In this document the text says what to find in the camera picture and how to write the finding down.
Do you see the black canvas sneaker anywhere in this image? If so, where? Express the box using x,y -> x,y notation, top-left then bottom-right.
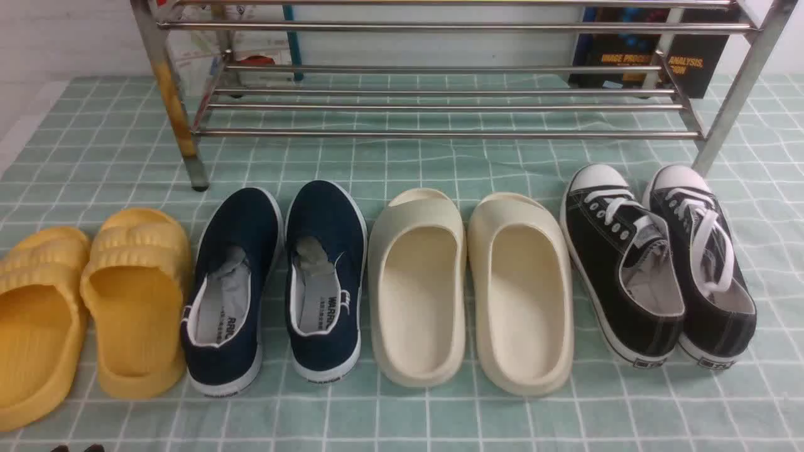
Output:
560,164 -> 685,369
643,165 -> 758,371

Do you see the yellow slipper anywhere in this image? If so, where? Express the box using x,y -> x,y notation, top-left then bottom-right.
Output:
1,227 -> 90,432
80,208 -> 192,400

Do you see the steel shoe rack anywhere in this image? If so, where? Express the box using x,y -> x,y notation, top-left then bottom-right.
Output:
130,1 -> 798,192

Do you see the right cream slipper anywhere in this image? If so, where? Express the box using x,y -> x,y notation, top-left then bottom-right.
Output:
467,192 -> 574,397

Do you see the left black canvas sneaker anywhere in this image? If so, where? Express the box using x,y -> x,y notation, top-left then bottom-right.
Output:
560,164 -> 685,369

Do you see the black book with orange text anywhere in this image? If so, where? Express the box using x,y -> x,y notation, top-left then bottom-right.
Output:
568,8 -> 740,99

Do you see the right black canvas sneaker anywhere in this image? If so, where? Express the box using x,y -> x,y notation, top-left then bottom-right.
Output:
643,165 -> 758,371

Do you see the left cream slipper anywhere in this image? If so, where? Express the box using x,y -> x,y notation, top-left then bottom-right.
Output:
367,188 -> 466,388

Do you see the left yellow slipper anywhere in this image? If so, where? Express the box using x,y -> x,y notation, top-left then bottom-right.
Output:
1,227 -> 90,432

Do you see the navy canvas shoe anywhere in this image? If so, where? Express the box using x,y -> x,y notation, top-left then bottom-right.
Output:
179,188 -> 284,398
285,180 -> 368,384

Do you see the cream slipper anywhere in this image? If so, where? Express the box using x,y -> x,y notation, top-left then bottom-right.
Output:
467,192 -> 574,397
367,188 -> 466,388

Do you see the right yellow slipper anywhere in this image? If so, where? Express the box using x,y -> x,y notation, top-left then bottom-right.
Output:
80,208 -> 192,400

